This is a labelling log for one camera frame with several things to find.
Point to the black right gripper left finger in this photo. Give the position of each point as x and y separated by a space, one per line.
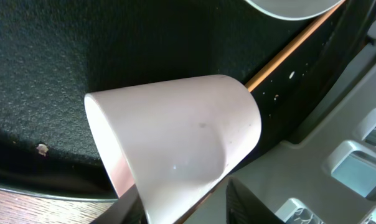
128 209

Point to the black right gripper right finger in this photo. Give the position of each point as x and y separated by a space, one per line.
243 207

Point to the pink plastic cup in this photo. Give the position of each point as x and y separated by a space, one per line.
175 140

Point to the wooden chopstick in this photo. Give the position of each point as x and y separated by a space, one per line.
290 48

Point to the grey dishwasher rack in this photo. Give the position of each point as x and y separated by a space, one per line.
327 173

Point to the round black serving tray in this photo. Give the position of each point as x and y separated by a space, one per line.
52 53

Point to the light grey plate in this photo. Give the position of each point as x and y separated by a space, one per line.
293 10

